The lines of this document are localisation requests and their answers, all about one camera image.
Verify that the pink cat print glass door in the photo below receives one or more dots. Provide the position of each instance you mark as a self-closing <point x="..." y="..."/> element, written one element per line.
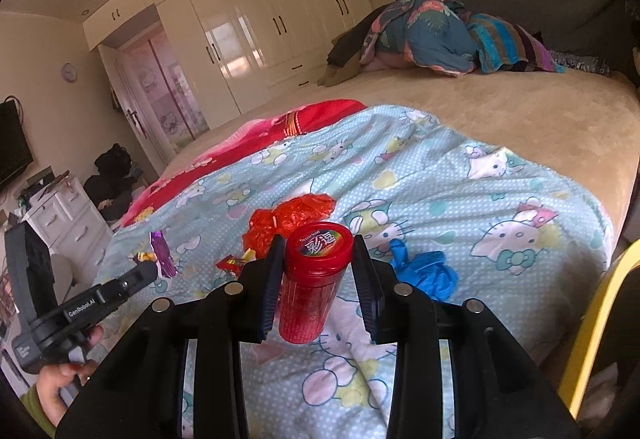
<point x="160" y="84"/>

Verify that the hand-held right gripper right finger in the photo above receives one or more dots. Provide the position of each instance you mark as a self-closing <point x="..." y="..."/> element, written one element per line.
<point x="365" y="279"/>

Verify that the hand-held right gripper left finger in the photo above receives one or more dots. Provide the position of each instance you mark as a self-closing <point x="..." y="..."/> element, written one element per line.
<point x="272" y="269"/>

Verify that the round wall clock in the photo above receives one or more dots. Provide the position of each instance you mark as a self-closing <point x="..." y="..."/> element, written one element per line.
<point x="68" y="71"/>

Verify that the light blue cat print blanket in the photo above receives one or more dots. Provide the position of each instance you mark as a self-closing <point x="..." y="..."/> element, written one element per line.
<point x="450" y="199"/>

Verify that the black television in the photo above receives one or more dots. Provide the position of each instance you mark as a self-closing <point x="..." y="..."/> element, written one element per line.
<point x="12" y="144"/>

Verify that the white room door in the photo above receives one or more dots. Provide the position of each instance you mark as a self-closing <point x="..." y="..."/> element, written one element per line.
<point x="135" y="119"/>

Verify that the red plastic bag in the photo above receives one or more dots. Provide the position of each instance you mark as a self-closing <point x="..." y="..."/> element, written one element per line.
<point x="290" y="214"/>

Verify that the cream wardrobe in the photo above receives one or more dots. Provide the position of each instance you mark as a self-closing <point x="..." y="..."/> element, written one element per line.
<point x="240" y="19"/>

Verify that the red pink blanket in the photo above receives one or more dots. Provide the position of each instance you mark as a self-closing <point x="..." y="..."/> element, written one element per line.
<point x="250" y="134"/>

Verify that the white dresser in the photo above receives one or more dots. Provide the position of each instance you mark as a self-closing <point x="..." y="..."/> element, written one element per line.
<point x="65" y="219"/>

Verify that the small red wrapper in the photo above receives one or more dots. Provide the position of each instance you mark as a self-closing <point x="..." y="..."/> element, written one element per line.
<point x="230" y="264"/>

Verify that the person's left hand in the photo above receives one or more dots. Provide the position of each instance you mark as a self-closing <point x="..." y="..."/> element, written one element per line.
<point x="55" y="389"/>

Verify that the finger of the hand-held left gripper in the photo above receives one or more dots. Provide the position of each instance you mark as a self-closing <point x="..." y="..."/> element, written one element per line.
<point x="137" y="279"/>

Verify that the red plastic candy jar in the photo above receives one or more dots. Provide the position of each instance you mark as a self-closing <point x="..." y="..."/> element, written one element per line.
<point x="310" y="299"/>

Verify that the beige bed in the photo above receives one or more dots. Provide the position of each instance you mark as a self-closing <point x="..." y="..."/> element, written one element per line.
<point x="550" y="119"/>

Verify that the yellow rimmed waste bin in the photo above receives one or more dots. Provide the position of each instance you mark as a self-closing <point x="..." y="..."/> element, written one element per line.
<point x="595" y="319"/>

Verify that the striped blue towel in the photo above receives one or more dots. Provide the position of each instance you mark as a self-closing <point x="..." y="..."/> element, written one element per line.
<point x="505" y="44"/>

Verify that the person's left forearm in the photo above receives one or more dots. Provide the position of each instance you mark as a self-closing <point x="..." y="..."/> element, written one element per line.
<point x="35" y="411"/>

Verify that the purple foil wrapper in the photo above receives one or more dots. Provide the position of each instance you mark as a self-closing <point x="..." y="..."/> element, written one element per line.
<point x="165" y="259"/>

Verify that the blue rubber glove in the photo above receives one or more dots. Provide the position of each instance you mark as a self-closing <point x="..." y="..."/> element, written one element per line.
<point x="425" y="274"/>

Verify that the small yellow candy wrapper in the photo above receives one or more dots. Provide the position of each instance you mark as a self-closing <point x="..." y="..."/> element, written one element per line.
<point x="145" y="257"/>

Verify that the grey patterned cloth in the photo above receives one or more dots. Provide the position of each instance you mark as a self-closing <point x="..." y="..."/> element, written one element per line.
<point x="580" y="61"/>

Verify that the dark olive cloth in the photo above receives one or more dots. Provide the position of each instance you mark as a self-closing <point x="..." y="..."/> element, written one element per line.
<point x="345" y="54"/>

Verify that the floral blue quilt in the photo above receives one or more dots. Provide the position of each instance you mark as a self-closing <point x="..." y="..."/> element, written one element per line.
<point x="430" y="34"/>

